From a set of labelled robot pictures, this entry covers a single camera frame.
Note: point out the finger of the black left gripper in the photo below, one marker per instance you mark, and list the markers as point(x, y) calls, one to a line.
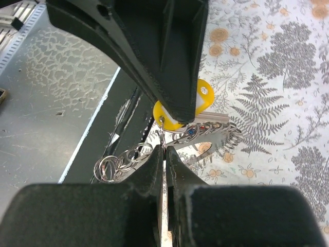
point(169, 36)
point(97, 23)

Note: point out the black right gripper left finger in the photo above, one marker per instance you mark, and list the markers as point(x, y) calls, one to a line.
point(120, 214)

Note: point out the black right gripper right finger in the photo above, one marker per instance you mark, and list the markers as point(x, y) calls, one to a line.
point(200, 214)

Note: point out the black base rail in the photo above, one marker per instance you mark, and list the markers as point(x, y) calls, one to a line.
point(122, 118)

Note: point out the white disc with keyrings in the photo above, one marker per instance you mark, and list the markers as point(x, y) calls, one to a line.
point(220, 134)

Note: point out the white slotted cable duct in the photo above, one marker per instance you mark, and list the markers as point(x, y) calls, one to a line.
point(17, 20)

